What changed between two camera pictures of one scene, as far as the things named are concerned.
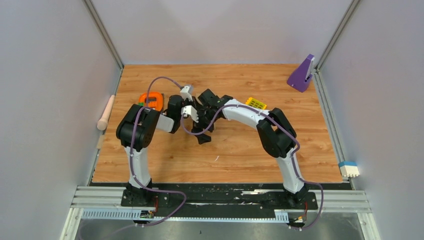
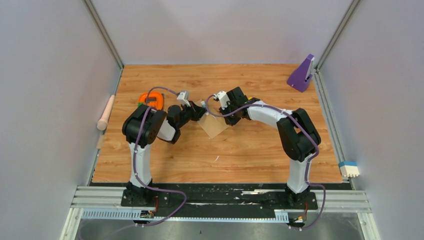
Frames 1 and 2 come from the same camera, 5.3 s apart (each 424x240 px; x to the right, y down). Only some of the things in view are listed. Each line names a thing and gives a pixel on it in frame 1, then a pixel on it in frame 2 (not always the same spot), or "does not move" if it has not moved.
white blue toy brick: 349,168 does not move
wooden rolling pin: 102,123 does not move
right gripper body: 205,120 to 232,119
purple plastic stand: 300,79 does not move
